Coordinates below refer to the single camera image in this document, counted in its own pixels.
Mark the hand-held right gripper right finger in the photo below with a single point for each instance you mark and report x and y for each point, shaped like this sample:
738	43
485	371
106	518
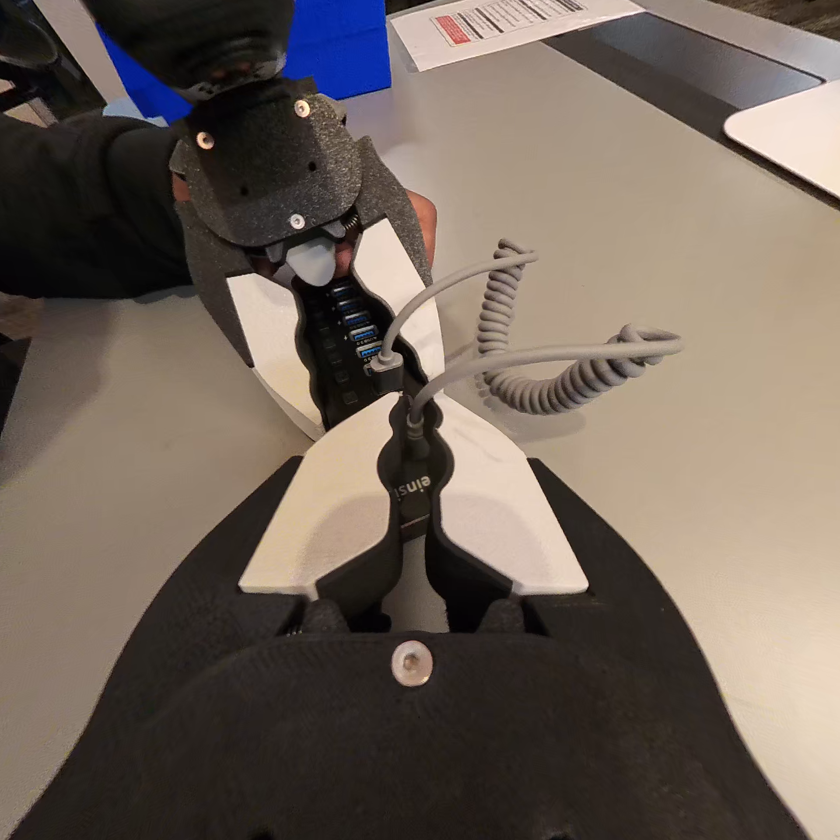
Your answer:
512	518

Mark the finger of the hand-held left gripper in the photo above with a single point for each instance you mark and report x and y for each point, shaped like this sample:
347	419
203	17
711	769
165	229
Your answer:
400	289
269	328

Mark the blue box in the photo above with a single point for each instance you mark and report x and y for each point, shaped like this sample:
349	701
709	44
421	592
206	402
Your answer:
341	52

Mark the dark grey desk panel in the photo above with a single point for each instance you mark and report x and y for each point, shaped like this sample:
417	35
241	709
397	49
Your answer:
689	72

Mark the white printed paper sheet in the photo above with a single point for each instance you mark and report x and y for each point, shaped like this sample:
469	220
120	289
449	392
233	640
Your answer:
525	39

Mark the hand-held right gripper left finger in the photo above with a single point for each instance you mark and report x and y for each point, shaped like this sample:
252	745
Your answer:
315	512

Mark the person's left forearm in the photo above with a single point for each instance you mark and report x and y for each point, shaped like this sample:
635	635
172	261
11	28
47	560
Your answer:
79	210

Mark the black adapter block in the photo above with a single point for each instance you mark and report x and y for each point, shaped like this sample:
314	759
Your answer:
413	505

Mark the black usb hub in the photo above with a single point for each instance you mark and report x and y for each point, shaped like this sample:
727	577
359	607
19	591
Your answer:
328	361

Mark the person's left hand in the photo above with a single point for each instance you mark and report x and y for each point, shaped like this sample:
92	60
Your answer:
430	226

